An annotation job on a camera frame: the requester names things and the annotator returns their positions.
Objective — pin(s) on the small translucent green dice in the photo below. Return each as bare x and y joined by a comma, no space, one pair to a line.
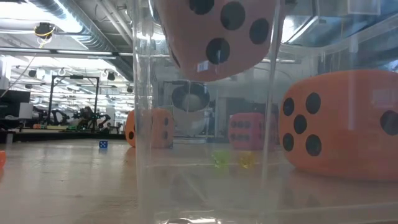
220,158

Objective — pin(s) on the large red foam dice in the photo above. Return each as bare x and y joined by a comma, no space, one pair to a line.
247,130

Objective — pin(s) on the clear plastic storage bin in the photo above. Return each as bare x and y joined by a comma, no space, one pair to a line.
143,124

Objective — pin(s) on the small translucent yellow dice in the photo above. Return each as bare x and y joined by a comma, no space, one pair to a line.
247,159

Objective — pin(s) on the large pink foam dice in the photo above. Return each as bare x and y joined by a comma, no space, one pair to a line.
192,40

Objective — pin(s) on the large orange foam dice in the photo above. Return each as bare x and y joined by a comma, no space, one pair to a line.
157,140
342,149

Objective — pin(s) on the small translucent orange dice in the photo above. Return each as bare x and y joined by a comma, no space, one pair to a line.
2,158

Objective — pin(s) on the black background robot arm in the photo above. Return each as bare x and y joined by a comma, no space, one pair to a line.
88,116
59,116

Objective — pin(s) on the small blue dice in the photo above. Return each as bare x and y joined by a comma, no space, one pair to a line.
103,144

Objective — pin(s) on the white cup with ball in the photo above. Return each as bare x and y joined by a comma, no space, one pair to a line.
192,124

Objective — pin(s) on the black computer monitor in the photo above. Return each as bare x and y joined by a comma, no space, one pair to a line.
12,99

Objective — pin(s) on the ceiling light rail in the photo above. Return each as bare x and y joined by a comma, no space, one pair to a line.
93,52

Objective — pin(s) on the black metal rig frame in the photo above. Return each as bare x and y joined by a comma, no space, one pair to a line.
74,76

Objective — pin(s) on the black table edge rail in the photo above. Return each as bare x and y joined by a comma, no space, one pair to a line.
62,136

